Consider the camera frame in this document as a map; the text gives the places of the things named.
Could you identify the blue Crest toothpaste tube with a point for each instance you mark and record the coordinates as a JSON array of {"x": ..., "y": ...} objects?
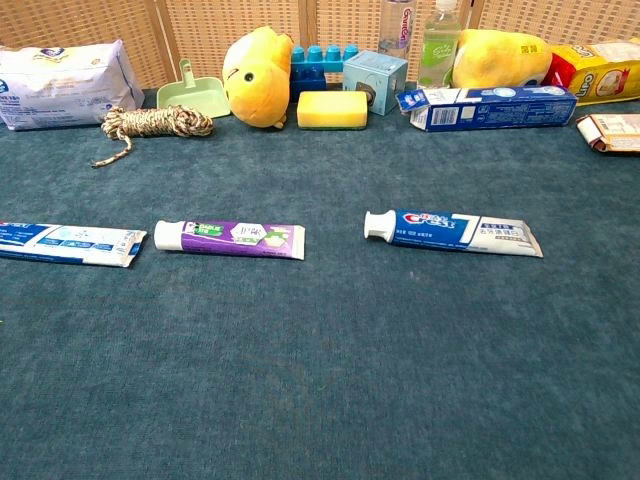
[{"x": 440, "y": 230}]

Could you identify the purple toothpaste tube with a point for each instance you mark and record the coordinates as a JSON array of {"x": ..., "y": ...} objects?
[{"x": 225, "y": 239}]

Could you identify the blue toothpaste carton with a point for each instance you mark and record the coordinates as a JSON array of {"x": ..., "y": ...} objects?
[{"x": 500, "y": 107}]

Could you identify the blue white toothpaste tube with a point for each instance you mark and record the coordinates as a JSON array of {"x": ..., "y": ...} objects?
[{"x": 70, "y": 245}]

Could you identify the teal table cloth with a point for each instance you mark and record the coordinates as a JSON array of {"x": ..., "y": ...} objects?
[{"x": 320, "y": 350}]

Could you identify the yellow sponge with green pad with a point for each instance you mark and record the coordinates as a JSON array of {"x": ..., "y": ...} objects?
[{"x": 332, "y": 107}]

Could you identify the blue toy building block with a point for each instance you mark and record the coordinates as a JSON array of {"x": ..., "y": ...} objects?
[{"x": 307, "y": 75}]

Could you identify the yellow plush duck toy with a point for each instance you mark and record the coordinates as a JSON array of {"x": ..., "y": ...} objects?
[{"x": 255, "y": 80}]

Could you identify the light blue cube box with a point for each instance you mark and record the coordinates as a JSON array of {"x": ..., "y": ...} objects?
[{"x": 380, "y": 75}]

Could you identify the green plastic dustpan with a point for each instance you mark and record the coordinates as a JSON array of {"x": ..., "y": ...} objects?
[{"x": 200, "y": 95}]

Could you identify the clear bottle green label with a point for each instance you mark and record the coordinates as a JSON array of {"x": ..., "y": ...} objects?
[{"x": 437, "y": 50}]

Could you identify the clear bottle pink label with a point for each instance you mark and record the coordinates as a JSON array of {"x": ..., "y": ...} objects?
[{"x": 397, "y": 30}]

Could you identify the woven folding screen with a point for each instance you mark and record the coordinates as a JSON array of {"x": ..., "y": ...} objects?
[{"x": 225, "y": 20}]

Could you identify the yellow plush toy with tag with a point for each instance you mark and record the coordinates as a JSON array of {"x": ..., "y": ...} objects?
[{"x": 495, "y": 60}]

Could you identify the white tissue pack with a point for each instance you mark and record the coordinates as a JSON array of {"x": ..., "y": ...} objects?
[{"x": 60, "y": 90}]

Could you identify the orange brown small carton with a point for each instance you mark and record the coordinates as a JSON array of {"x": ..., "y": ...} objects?
[{"x": 615, "y": 132}]

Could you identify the yellow snack bag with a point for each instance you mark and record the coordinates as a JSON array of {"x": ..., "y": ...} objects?
[{"x": 600, "y": 75}]

